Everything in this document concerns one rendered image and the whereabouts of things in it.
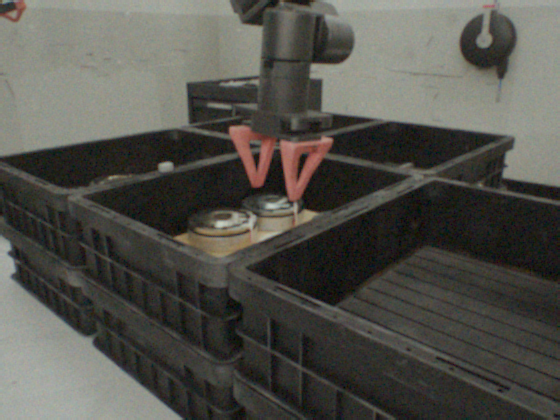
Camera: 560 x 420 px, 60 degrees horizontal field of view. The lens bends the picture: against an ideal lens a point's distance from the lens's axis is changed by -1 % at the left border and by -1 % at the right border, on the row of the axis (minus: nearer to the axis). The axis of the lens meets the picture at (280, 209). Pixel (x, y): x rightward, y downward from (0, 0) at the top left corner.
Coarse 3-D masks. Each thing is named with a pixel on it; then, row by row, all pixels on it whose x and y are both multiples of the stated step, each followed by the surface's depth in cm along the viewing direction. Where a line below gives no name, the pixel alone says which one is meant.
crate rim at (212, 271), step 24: (192, 168) 74; (360, 168) 76; (384, 168) 74; (96, 192) 63; (384, 192) 62; (72, 216) 60; (96, 216) 56; (120, 216) 54; (336, 216) 54; (120, 240) 53; (144, 240) 50; (168, 240) 48; (264, 240) 48; (168, 264) 48; (192, 264) 45; (216, 264) 43
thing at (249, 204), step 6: (246, 198) 82; (252, 198) 83; (288, 198) 81; (300, 198) 81; (246, 204) 79; (252, 204) 79; (258, 204) 79; (288, 204) 79; (300, 204) 79; (246, 210) 77; (252, 210) 76; (258, 210) 76; (264, 210) 76; (270, 210) 77; (276, 210) 76; (282, 210) 76; (288, 210) 76
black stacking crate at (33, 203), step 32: (32, 160) 85; (64, 160) 89; (96, 160) 94; (128, 160) 99; (160, 160) 105; (192, 160) 105; (0, 192) 81; (32, 224) 73; (64, 224) 66; (64, 256) 68
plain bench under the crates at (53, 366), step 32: (0, 256) 98; (0, 288) 85; (0, 320) 76; (32, 320) 76; (0, 352) 68; (32, 352) 68; (64, 352) 68; (96, 352) 68; (0, 384) 62; (32, 384) 62; (64, 384) 62; (96, 384) 62; (128, 384) 62; (0, 416) 56; (32, 416) 56; (64, 416) 56; (96, 416) 56; (128, 416) 56; (160, 416) 57
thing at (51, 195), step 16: (176, 128) 106; (80, 144) 91; (256, 144) 90; (0, 160) 81; (208, 160) 78; (0, 176) 75; (16, 176) 70; (32, 176) 70; (144, 176) 70; (32, 192) 68; (48, 192) 64; (64, 192) 62; (64, 208) 62
